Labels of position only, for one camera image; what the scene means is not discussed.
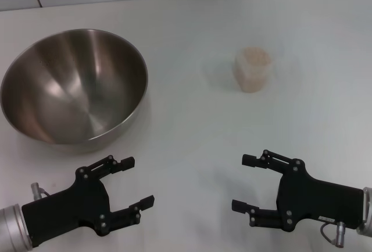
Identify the clear plastic cup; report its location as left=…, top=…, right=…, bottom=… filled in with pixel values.
left=234, top=45, right=274, bottom=93

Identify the gripper cable with connector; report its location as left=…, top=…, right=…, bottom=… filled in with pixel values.
left=30, top=182, right=52, bottom=200
left=319, top=221, right=347, bottom=248

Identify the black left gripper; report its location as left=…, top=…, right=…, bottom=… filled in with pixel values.
left=21, top=155, right=155, bottom=249

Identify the uncooked rice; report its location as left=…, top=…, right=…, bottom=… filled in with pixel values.
left=235, top=47, right=273, bottom=93

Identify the stainless steel mixing bowl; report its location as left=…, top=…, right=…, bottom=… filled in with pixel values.
left=0, top=29, right=152, bottom=155

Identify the left gripper cable with connector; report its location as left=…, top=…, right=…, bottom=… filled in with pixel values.
left=30, top=182, right=52, bottom=200

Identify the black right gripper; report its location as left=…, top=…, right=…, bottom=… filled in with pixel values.
left=231, top=148, right=366, bottom=232

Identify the right gripper cable with connector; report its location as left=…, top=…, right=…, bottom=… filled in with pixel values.
left=319, top=221, right=347, bottom=248

